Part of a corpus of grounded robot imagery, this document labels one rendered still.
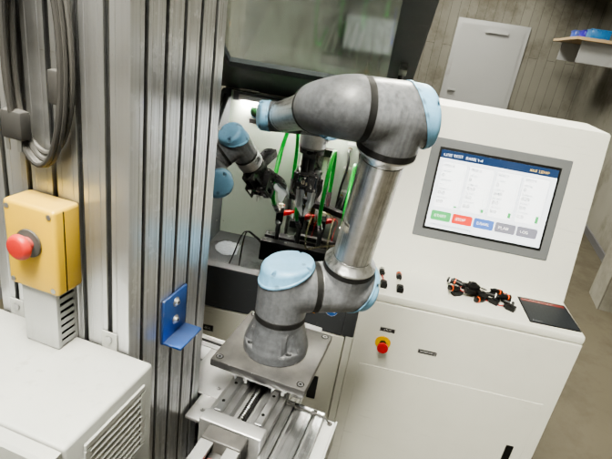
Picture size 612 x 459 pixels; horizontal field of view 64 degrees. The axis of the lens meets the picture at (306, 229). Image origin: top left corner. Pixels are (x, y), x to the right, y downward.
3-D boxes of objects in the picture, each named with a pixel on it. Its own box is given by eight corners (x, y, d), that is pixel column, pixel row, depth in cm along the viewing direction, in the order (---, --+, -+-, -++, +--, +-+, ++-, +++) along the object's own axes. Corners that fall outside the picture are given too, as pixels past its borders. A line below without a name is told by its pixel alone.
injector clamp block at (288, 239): (256, 275, 186) (260, 239, 180) (262, 263, 195) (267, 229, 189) (343, 294, 183) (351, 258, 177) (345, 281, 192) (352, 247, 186)
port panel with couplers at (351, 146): (332, 208, 202) (346, 135, 190) (333, 205, 205) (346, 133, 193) (363, 214, 201) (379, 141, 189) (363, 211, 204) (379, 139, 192)
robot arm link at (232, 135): (209, 131, 133) (235, 114, 133) (227, 156, 142) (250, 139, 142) (220, 148, 128) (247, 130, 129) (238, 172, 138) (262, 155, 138)
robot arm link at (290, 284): (250, 296, 114) (257, 244, 109) (305, 296, 118) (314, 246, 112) (258, 327, 103) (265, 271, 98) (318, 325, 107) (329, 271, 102)
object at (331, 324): (168, 296, 171) (169, 256, 164) (173, 290, 175) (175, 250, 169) (341, 335, 165) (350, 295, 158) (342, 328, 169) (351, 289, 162)
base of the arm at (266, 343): (294, 375, 106) (300, 338, 102) (231, 353, 109) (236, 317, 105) (314, 339, 119) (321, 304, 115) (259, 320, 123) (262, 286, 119)
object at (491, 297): (446, 299, 160) (450, 284, 158) (443, 283, 169) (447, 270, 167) (516, 313, 158) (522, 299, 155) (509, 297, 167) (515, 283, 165)
